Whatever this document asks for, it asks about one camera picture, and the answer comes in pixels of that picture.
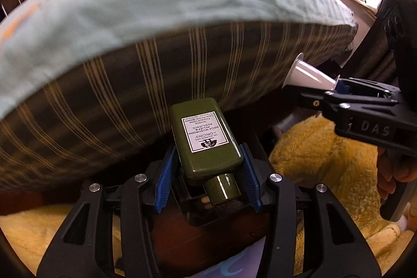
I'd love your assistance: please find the light blue patterned sheet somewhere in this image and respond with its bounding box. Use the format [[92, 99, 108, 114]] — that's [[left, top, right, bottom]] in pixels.
[[1, 0, 356, 116]]

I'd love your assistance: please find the white plastic funnel cup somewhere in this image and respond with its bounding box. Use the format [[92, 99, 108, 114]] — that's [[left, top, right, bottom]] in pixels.
[[283, 53, 339, 91]]

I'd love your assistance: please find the yellow fluffy rug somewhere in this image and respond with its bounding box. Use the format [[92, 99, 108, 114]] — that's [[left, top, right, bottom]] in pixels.
[[1, 116, 414, 273]]

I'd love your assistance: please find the green lotion bottle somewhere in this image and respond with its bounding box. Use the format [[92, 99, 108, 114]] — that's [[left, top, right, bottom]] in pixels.
[[170, 98, 243, 206]]

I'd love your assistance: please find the right hand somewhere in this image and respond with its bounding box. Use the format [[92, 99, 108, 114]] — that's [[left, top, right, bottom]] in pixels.
[[377, 147, 417, 202]]

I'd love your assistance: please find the plaid mattress side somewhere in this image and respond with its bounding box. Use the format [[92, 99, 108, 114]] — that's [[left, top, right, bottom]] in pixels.
[[1, 21, 357, 192]]

